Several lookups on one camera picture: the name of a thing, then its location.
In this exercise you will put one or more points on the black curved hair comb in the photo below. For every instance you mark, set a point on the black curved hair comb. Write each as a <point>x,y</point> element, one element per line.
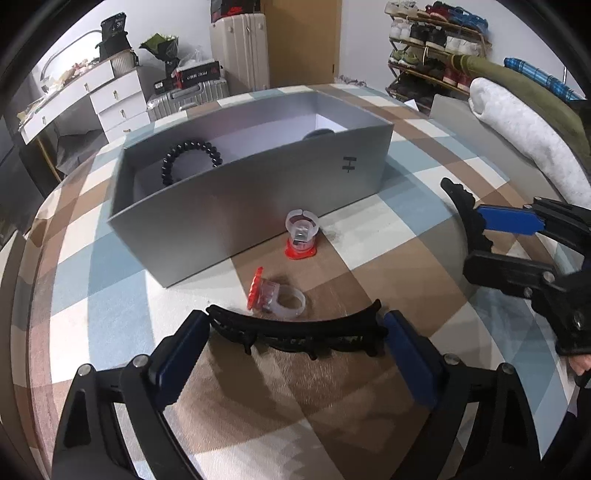
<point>360,332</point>
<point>473,222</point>

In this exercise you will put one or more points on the shoe rack with shoes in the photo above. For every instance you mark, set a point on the shoe rack with shoes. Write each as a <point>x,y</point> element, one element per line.
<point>423,41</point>

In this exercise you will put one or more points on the wooden door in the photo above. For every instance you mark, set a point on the wooden door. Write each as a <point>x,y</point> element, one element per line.
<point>303,41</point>

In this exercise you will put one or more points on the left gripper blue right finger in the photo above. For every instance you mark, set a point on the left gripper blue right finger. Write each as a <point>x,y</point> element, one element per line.
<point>503,442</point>

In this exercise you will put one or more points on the white desk with drawers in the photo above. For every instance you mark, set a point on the white desk with drawers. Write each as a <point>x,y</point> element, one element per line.
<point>118,102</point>

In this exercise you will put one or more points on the white rolled blanket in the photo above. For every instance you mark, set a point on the white rolled blanket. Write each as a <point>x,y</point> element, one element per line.
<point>532,136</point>

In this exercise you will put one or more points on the plaid bed sheet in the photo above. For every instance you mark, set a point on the plaid bed sheet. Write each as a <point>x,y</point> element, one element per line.
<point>82,298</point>

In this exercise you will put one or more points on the black bag on desk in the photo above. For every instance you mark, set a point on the black bag on desk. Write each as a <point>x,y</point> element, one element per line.
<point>114,36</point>

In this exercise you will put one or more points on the blue plaid cloth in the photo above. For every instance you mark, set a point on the blue plaid cloth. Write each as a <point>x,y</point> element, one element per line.
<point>551,83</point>

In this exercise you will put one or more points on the olive green rolled mat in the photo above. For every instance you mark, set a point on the olive green rolled mat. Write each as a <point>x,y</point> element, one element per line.
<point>561,117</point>

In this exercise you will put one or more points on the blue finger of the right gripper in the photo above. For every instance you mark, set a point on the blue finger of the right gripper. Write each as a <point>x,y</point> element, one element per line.
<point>511,275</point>
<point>508,220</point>

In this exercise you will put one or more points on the silver suitcase lying flat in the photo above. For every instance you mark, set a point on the silver suitcase lying flat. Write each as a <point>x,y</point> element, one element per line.
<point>169,103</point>

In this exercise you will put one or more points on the right hand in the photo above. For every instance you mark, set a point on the right hand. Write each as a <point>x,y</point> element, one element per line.
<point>580,363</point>

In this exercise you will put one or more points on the stacked shoe boxes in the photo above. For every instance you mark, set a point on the stacked shoe boxes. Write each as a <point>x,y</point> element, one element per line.
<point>225,8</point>

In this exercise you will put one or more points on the grey open cardboard box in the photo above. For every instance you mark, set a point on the grey open cardboard box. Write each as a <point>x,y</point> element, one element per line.
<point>197,192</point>

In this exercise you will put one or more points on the white upright suitcase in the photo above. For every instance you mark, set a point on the white upright suitcase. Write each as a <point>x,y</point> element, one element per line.
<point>239,44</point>

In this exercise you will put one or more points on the black red box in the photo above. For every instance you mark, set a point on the black red box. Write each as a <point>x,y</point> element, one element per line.
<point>190,76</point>

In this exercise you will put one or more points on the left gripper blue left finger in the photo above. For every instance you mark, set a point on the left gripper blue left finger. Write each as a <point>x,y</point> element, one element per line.
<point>89,443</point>

